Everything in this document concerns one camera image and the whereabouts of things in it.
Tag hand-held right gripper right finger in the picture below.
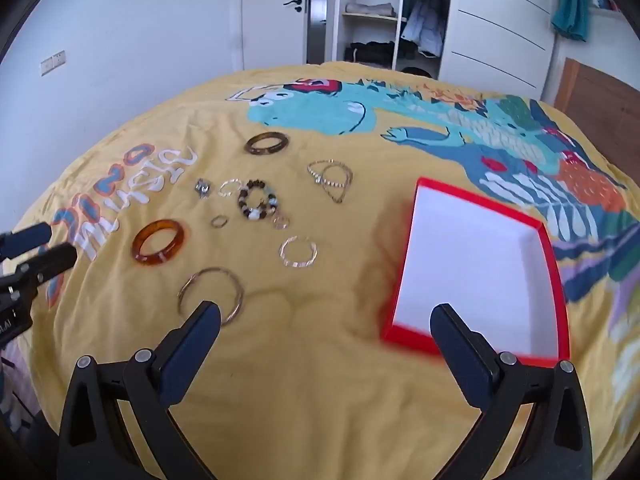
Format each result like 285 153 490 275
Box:
430 303 593 480

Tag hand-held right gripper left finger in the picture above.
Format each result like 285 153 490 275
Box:
57 301 222 480

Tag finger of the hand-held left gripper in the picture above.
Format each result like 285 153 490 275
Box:
0 223 52 261
15 244 78 286

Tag red shallow box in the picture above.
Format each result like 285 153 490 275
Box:
381 176 571 368

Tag amber bangle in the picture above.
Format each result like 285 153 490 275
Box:
131 219 187 267

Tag small silver bracelet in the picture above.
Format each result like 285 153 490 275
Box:
279 236 318 269

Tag thin metal bangle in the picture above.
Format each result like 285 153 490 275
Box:
177 267 245 327

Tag yellow printed blanket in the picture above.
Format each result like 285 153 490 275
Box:
0 60 640 480

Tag dark brown bangle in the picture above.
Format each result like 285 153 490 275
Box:
244 131 291 157

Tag wooden headboard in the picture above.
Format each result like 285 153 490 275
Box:
554 57 640 126

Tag folded dark clothes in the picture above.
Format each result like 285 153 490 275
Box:
345 41 396 63

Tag white wardrobe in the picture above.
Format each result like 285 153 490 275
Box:
332 0 566 101

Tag white door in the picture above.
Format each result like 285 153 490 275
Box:
240 0 311 71

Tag hanging jackets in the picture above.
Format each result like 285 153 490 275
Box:
401 0 451 58

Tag folded beige clothes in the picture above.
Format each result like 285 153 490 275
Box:
345 2 396 17

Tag teal hanging cloth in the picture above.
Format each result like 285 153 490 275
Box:
550 0 593 42

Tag brown white beaded bracelet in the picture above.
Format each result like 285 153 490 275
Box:
237 178 278 221

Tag white wall switch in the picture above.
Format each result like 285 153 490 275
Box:
40 50 67 77

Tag silver chain necklace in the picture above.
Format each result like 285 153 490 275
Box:
307 158 354 205

